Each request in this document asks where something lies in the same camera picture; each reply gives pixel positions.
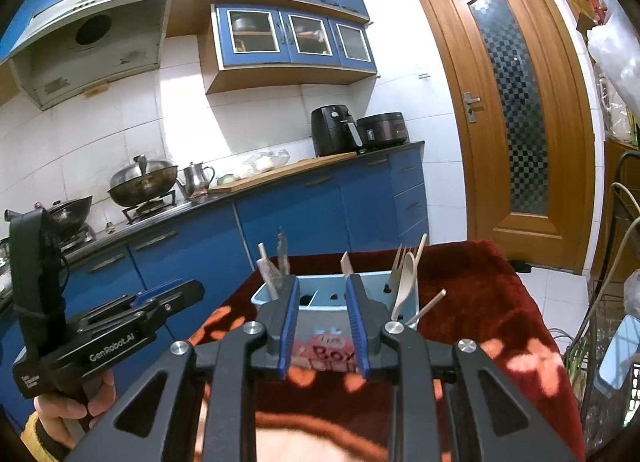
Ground wooden cutting board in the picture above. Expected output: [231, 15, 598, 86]
[207, 152, 359, 193]

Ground steel kettle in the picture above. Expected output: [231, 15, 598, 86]
[176, 162, 216, 195]

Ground green onions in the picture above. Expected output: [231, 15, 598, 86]
[566, 334, 592, 385]

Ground white cable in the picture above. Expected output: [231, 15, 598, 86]
[572, 182, 640, 369]

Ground white plastic bag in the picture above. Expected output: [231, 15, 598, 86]
[586, 6, 640, 108]

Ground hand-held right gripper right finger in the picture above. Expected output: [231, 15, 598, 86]
[345, 273, 577, 462]

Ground steel wok lid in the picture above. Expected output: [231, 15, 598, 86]
[110, 154, 176, 189]

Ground person's left hand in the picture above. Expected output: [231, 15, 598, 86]
[34, 371, 117, 449]

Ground red printed blanket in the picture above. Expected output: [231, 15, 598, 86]
[185, 239, 587, 462]

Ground blue base cabinets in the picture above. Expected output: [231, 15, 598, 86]
[0, 141, 431, 435]

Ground beige spoon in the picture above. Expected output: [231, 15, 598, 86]
[391, 252, 419, 323]

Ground light blue utensil holder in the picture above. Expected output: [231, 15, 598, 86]
[250, 271, 422, 330]

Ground metal door handle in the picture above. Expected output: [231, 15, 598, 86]
[460, 91, 482, 123]

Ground beige fork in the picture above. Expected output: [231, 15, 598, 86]
[387, 243, 417, 293]

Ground black air fryer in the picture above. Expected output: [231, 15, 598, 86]
[310, 104, 364, 157]

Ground blue glass-door wall cabinet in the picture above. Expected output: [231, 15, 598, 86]
[204, 3, 379, 95]

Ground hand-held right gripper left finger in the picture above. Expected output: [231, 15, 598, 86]
[65, 274, 301, 462]

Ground grey metal utensil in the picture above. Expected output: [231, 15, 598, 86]
[274, 228, 294, 277]

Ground clear food bags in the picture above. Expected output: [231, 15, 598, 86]
[235, 147, 292, 179]

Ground black frying pan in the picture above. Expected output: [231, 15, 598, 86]
[4, 195, 94, 239]

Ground black wire rack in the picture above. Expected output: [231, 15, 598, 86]
[562, 151, 640, 449]

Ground dark wok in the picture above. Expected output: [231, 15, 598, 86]
[107, 165, 180, 207]

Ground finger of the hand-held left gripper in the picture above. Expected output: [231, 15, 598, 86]
[75, 280, 206, 343]
[86, 279, 187, 326]

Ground dark rice cooker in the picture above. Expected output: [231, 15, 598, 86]
[356, 112, 409, 149]

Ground grey range hood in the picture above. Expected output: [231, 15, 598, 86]
[9, 0, 169, 111]

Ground person's left forearm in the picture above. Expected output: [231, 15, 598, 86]
[19, 412, 71, 462]

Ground light blue container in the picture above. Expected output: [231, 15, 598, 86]
[594, 313, 640, 391]

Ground gas stove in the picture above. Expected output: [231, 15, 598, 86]
[60, 189, 179, 249]

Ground wooden door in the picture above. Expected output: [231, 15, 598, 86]
[409, 0, 597, 276]

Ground white utensil handle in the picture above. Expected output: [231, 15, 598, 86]
[255, 242, 282, 301]

